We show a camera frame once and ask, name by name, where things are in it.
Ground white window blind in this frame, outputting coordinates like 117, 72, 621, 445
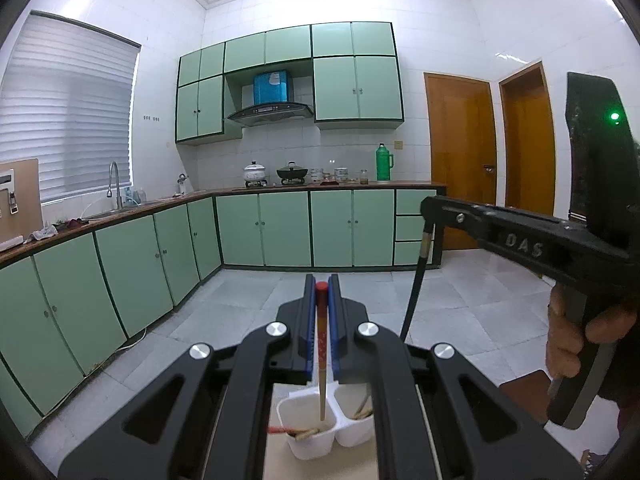
0, 10, 142, 206

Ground white wall device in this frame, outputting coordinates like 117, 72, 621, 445
0, 172, 21, 217

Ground black panel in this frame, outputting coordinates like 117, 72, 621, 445
566, 135, 606, 224

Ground metal faucet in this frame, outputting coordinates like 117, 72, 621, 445
107, 161, 124, 209

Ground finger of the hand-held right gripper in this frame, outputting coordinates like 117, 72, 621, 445
420, 195, 502, 249

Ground green lower cabinets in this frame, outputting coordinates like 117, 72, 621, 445
0, 182, 448, 436

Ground green thermos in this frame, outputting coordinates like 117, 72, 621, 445
376, 142, 396, 182

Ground white two-compartment utensil holder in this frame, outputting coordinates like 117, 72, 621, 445
276, 382, 376, 461

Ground person's right hand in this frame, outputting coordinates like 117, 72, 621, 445
545, 285, 640, 384

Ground blue-film hood chimney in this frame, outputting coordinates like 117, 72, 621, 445
252, 70, 292, 106

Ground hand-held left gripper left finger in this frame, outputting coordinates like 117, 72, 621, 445
57, 273, 317, 480

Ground brown stool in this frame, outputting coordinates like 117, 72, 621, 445
498, 368, 557, 425

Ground wooden door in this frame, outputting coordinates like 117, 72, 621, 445
497, 60, 558, 217
423, 72, 498, 252

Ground black chopstick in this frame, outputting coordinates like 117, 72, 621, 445
398, 227, 436, 343

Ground green upper cabinets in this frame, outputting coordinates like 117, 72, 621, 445
175, 21, 405, 147

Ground white cable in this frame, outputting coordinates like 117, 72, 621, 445
117, 327, 149, 356

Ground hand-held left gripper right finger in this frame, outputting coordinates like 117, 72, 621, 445
327, 273, 585, 480

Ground wooden board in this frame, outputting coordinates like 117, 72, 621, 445
0, 158, 45, 248

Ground black range hood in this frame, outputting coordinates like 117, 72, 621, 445
226, 102, 315, 127

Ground green cabinets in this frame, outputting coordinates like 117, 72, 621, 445
175, 21, 405, 147
0, 182, 448, 436

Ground black wok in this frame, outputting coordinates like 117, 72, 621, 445
276, 161, 308, 184

